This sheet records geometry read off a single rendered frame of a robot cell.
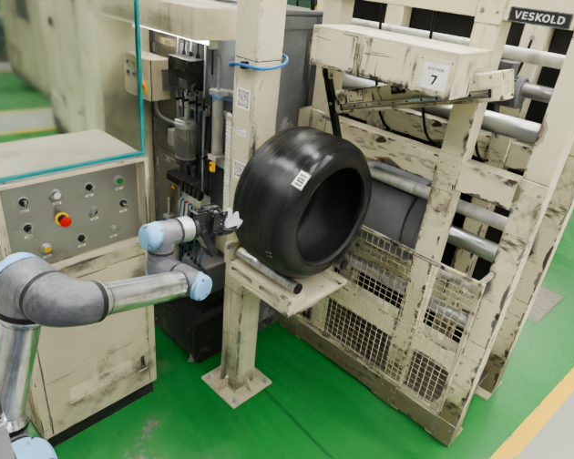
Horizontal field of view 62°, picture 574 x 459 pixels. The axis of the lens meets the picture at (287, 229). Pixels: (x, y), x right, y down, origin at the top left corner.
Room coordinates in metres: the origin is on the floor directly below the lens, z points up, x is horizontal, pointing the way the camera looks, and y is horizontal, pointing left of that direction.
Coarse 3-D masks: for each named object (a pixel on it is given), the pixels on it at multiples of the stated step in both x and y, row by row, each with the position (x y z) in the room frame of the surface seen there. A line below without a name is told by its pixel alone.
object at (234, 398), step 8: (216, 368) 1.93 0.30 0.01; (208, 376) 1.86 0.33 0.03; (216, 376) 1.88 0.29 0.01; (256, 376) 1.91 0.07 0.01; (264, 376) 1.91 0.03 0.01; (208, 384) 1.82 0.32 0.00; (216, 384) 1.82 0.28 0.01; (256, 384) 1.85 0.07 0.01; (264, 384) 1.86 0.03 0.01; (216, 392) 1.78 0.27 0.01; (224, 392) 1.78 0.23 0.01; (232, 392) 1.78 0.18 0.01; (240, 392) 1.79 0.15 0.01; (248, 392) 1.79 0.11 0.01; (256, 392) 1.80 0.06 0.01; (224, 400) 1.73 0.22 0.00; (232, 400) 1.72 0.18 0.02; (240, 400) 1.74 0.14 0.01
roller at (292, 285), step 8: (240, 248) 1.71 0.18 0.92; (240, 256) 1.69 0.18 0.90; (248, 256) 1.67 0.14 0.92; (256, 264) 1.62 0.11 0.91; (264, 264) 1.61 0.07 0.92; (264, 272) 1.59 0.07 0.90; (272, 272) 1.57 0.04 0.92; (280, 280) 1.53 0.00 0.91; (288, 280) 1.52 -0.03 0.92; (288, 288) 1.50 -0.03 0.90; (296, 288) 1.49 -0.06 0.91
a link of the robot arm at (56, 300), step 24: (48, 288) 0.79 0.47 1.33; (72, 288) 0.81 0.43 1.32; (96, 288) 0.84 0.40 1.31; (120, 288) 0.89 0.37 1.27; (144, 288) 0.94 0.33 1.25; (168, 288) 1.00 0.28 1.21; (192, 288) 1.06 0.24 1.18; (24, 312) 0.77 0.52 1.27; (48, 312) 0.76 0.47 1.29; (72, 312) 0.78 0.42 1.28; (96, 312) 0.81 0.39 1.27
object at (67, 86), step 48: (0, 0) 1.44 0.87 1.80; (48, 0) 1.54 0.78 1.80; (96, 0) 1.65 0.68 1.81; (0, 48) 1.43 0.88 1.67; (48, 48) 1.53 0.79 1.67; (96, 48) 1.64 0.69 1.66; (0, 96) 1.41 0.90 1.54; (48, 96) 1.51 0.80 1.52; (96, 96) 1.63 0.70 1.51; (0, 144) 1.39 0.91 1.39; (48, 144) 1.50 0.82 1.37; (96, 144) 1.62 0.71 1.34; (144, 144) 1.76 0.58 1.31
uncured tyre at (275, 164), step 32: (288, 128) 1.73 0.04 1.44; (256, 160) 1.59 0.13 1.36; (288, 160) 1.54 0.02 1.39; (320, 160) 1.54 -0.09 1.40; (352, 160) 1.64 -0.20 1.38; (256, 192) 1.50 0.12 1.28; (288, 192) 1.45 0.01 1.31; (320, 192) 1.94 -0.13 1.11; (352, 192) 1.87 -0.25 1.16; (256, 224) 1.47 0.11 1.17; (288, 224) 1.42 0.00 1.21; (320, 224) 1.87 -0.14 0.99; (352, 224) 1.81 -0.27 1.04; (256, 256) 1.53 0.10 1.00; (288, 256) 1.44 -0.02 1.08; (320, 256) 1.72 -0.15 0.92
